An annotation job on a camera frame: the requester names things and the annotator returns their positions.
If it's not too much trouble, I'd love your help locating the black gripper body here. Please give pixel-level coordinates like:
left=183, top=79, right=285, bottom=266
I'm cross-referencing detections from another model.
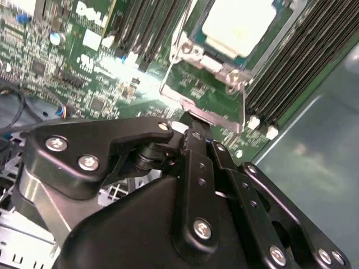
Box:
left=54, top=176, right=270, bottom=269

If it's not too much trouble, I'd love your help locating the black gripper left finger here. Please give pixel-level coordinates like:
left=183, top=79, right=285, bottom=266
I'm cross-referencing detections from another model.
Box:
left=16, top=110, right=222, bottom=263

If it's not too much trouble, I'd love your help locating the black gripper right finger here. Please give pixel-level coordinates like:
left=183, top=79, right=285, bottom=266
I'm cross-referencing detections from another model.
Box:
left=209, top=141, right=351, bottom=269

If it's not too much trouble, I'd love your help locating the metal socket cover frame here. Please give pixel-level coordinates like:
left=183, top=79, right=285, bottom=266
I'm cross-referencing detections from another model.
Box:
left=158, top=55, right=249, bottom=133

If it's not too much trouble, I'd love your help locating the silver topped CPU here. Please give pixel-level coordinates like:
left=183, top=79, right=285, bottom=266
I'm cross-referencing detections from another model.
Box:
left=201, top=0, right=277, bottom=58

